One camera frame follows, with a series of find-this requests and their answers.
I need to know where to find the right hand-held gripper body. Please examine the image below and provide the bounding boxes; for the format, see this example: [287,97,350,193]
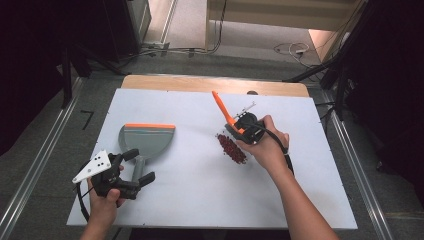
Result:
[233,101,268,146]

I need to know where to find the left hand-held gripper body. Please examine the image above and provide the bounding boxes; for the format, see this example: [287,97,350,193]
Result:
[72,149,142,201]

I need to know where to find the small red beans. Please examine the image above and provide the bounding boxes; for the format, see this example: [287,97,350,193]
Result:
[215,132,249,165]

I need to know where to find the grey dustpan with orange edge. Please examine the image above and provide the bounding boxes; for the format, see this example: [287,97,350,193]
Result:
[118,123,177,184]

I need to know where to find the orange brush with grey bristles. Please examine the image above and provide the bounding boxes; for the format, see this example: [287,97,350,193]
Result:
[211,90,249,143]

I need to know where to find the person's right hand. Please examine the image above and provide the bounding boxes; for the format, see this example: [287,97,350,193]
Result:
[236,114,290,175]

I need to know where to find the person's left hand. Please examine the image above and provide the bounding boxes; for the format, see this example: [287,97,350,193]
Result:
[87,164,127,225]

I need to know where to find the white table board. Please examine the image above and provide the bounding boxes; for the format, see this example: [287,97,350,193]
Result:
[66,88,358,231]

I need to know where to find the wooden table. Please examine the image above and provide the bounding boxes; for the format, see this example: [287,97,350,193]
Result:
[120,74,310,98]

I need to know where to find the black metal stand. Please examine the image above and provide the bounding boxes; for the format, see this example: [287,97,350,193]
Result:
[60,43,128,110]
[283,0,379,121]

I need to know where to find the light wooden furniture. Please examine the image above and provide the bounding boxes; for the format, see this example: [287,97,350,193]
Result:
[205,0,366,63]

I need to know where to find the grey cabinet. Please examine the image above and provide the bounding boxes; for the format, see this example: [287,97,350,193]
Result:
[125,0,153,46]

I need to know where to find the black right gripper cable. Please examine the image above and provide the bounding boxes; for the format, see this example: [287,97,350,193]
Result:
[252,122,296,177]

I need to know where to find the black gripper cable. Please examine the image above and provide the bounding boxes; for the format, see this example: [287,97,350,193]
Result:
[75,182,92,224]
[252,122,296,177]

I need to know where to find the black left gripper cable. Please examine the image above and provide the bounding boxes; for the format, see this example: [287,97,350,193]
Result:
[75,182,92,224]

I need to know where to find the aluminium floor rail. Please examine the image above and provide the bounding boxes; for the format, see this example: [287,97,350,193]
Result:
[0,77,85,240]
[320,89,395,240]

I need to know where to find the white floor cable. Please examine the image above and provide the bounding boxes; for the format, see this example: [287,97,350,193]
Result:
[273,41,312,60]

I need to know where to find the black floor cables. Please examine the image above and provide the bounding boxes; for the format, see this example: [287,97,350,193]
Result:
[116,0,229,64]

